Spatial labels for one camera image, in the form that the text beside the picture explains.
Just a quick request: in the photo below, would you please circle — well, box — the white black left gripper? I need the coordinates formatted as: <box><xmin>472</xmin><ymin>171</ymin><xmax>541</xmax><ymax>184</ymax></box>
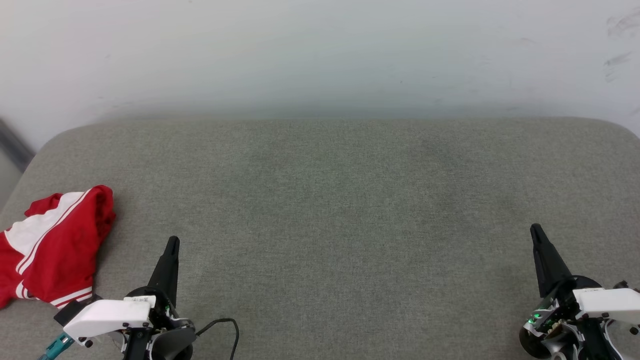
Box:
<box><xmin>62</xmin><ymin>236</ymin><xmax>196</xmax><ymax>360</ymax></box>

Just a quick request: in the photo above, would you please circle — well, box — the thin black cable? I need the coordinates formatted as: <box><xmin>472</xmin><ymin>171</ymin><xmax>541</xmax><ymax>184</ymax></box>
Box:
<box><xmin>195</xmin><ymin>317</ymin><xmax>241</xmax><ymax>360</ymax></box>

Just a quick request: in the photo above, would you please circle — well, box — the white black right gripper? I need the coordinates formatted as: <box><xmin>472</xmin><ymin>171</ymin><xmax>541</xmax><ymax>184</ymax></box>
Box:
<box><xmin>519</xmin><ymin>224</ymin><xmax>640</xmax><ymax>358</ymax></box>

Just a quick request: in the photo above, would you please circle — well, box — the teal cable connector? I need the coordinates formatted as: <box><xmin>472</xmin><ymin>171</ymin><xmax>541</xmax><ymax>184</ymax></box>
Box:
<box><xmin>39</xmin><ymin>332</ymin><xmax>76</xmax><ymax>360</ymax></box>

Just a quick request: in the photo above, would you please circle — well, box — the red white basketball jersey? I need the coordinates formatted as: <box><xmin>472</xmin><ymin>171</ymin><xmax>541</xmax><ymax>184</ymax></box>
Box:
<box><xmin>0</xmin><ymin>185</ymin><xmax>117</xmax><ymax>310</ymax></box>

